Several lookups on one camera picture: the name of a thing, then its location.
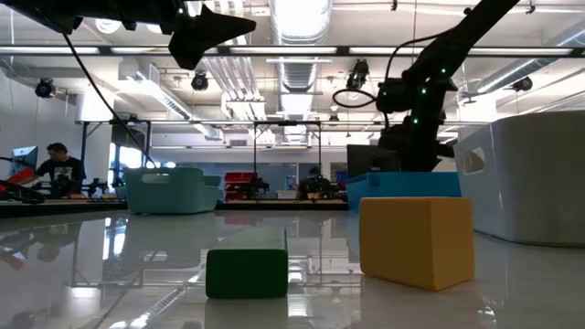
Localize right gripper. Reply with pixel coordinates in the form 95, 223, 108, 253
378, 122, 456, 173

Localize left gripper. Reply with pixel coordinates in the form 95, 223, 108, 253
132, 0, 258, 71

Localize orange wooden block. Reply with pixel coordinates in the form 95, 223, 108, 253
358, 196, 476, 292

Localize green wooden block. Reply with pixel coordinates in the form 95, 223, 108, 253
205, 227, 290, 301

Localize blue plastic bin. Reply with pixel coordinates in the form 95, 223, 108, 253
346, 171, 463, 214

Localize black monitor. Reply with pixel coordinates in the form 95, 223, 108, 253
346, 143, 403, 180

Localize light grey plastic bin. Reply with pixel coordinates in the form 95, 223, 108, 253
452, 110, 585, 249

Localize red storage bins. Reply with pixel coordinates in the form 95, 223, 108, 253
223, 171, 258, 202

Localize teal green plastic bin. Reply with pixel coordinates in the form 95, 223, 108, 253
122, 165, 224, 216

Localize person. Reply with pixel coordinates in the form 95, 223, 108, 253
35, 142, 88, 198

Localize computer monitor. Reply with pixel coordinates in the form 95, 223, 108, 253
8, 145, 39, 178

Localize red object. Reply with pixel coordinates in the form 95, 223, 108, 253
4, 166, 37, 186

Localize black ceiling camera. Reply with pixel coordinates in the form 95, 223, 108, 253
346, 58, 370, 91
511, 76, 534, 93
35, 77, 57, 100
190, 70, 210, 92

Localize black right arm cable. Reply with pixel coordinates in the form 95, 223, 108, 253
332, 27, 454, 110

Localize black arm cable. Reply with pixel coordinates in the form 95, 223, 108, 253
332, 27, 454, 110
62, 31, 157, 169

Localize silver round ceiling duct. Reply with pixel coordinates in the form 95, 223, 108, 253
268, 0, 334, 145

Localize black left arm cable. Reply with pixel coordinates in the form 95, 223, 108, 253
62, 31, 157, 169

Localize black background rig frame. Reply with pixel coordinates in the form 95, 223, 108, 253
252, 120, 323, 202
75, 119, 153, 197

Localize black aluminium table frame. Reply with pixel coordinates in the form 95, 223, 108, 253
0, 198, 349, 218

